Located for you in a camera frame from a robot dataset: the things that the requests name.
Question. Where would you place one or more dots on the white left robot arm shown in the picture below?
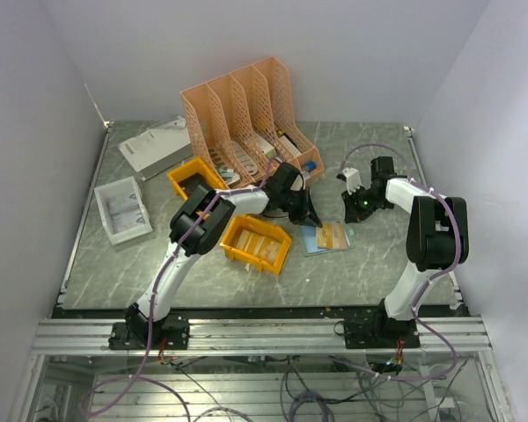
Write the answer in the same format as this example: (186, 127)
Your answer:
(198, 226)

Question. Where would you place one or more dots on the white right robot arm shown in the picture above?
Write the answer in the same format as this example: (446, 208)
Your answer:
(437, 239)

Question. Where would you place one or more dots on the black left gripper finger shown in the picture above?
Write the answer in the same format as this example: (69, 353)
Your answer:
(314, 218)
(303, 220)

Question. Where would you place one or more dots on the gold patterned credit card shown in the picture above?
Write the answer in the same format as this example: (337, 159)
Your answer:
(324, 236)

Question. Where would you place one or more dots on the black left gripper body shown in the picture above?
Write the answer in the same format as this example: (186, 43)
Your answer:
(296, 205)

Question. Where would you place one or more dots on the white paper booklet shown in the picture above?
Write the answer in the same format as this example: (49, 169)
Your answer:
(158, 149)

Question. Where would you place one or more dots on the aluminium frame rail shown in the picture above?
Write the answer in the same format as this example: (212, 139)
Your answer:
(257, 337)

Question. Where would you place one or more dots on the gold striped credit card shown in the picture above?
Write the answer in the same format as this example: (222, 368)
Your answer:
(339, 236)

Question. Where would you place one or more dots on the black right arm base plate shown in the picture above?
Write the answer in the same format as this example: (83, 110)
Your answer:
(370, 335)

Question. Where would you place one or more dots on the yellow bin with cards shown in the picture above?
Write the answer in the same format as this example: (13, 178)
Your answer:
(257, 243)

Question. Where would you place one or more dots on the peach plastic file organizer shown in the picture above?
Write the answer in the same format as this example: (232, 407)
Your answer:
(227, 115)

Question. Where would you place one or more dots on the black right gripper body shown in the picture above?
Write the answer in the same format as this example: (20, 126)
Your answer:
(362, 203)

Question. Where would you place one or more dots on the yellow bin with black items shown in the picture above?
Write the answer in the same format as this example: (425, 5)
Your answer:
(188, 176)

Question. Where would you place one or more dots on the white stapler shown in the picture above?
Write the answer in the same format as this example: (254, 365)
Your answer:
(229, 176)

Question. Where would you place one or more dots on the white bin with cards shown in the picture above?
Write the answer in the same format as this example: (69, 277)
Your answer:
(122, 212)

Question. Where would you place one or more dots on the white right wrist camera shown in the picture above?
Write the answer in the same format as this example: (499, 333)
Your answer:
(351, 177)

